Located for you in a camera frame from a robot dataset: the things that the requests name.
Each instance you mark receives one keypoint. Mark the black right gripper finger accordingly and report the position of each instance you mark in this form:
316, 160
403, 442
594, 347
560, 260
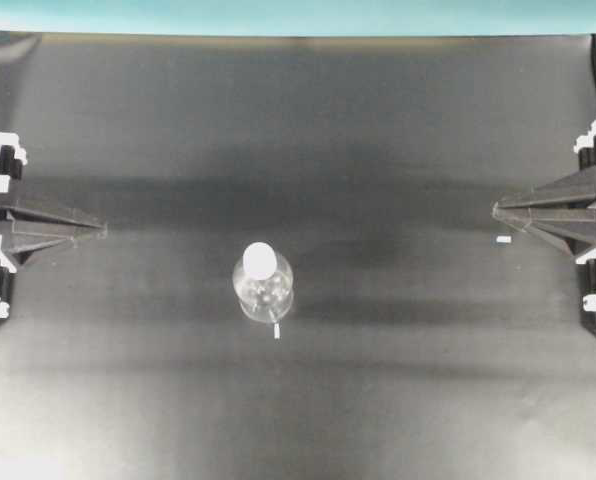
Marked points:
575, 191
572, 231

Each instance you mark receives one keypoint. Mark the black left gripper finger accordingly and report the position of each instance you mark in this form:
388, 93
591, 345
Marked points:
44, 208
29, 241

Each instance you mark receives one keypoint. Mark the white bottle cap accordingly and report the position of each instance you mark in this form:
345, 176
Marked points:
259, 261

